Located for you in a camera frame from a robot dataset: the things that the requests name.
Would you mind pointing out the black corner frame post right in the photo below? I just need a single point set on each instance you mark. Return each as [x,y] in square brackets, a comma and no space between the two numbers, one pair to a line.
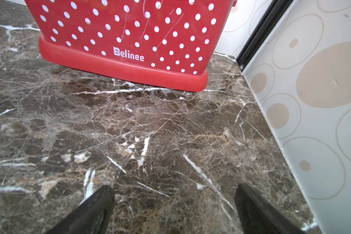
[265,26]

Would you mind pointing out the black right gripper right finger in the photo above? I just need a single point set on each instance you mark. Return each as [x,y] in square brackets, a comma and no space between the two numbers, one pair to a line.
[257,216]

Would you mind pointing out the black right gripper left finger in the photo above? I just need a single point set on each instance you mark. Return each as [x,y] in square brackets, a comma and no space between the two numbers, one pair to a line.
[91,217]

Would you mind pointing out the red polka dot toaster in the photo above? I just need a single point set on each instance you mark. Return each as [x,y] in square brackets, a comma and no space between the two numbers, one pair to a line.
[160,43]

